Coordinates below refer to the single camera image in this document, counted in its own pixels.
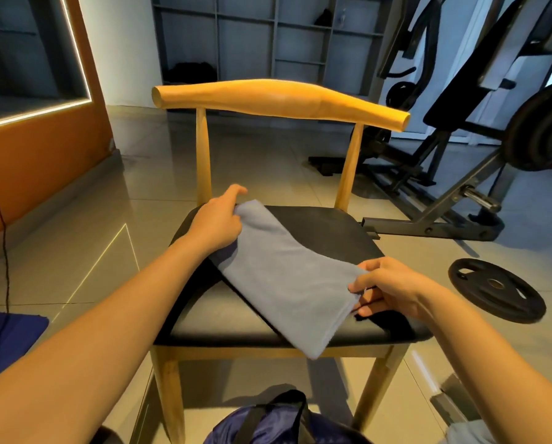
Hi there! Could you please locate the person's left leg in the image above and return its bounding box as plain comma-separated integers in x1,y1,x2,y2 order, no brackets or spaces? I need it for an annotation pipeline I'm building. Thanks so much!
91,424,125,444

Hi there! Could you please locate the pile of blue-grey towels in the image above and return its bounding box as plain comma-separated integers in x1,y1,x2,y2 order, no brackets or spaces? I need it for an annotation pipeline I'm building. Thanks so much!
442,419,500,444

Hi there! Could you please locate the loose black weight plate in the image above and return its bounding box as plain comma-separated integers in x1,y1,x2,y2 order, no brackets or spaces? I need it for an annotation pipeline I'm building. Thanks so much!
448,258,548,324

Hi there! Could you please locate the single blue-grey towel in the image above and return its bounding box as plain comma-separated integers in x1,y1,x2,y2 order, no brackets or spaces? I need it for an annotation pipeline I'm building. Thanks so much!
209,199,368,361

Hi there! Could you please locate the wooden chair with black seat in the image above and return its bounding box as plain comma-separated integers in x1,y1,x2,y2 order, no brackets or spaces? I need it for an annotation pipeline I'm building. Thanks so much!
151,78,435,444

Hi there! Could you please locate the person's right hand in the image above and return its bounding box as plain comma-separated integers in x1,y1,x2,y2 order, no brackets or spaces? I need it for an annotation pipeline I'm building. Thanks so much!
348,257,431,321

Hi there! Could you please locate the person's left hand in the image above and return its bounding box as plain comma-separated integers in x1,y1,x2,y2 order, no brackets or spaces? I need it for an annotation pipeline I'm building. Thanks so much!
185,184,248,254

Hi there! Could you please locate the dark blue mat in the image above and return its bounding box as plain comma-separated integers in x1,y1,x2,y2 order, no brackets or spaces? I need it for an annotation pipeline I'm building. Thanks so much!
0,308,51,390

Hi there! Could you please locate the wall mirror with light strip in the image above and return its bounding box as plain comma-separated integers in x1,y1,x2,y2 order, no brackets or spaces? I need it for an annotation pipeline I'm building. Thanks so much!
0,0,93,134

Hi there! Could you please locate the mounted black weight plate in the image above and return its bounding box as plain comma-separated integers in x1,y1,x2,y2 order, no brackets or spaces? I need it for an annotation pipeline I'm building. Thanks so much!
502,80,552,173

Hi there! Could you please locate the grey shelf unit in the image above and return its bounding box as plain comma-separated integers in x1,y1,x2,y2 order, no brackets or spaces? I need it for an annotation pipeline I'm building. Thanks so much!
150,0,399,104

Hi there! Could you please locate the person's left forearm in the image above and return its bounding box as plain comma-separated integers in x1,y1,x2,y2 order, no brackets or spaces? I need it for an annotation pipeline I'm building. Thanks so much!
0,234,212,444

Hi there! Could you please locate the navy blue bag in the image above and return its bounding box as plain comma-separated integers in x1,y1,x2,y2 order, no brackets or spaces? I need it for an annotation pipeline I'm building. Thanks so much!
202,388,370,444

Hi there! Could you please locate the person's right forearm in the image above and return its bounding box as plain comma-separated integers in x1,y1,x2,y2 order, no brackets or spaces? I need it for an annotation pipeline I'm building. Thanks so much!
415,277,552,444

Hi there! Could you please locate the black and grey gym machine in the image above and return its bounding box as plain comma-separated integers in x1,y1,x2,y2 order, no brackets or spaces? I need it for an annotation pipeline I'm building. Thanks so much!
307,0,552,243

